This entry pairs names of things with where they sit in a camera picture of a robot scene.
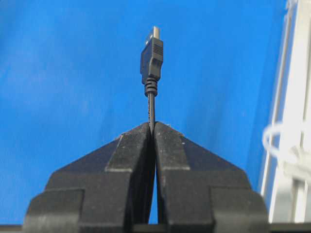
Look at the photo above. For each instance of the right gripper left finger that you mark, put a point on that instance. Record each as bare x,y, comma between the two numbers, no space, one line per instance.
106,191

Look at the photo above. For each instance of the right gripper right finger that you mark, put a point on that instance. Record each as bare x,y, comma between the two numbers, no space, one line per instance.
200,192

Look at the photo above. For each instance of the white zip tie loop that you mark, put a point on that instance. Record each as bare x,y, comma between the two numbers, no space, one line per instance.
288,143

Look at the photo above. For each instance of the aluminium extrusion frame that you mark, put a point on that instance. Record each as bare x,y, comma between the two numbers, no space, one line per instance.
287,199

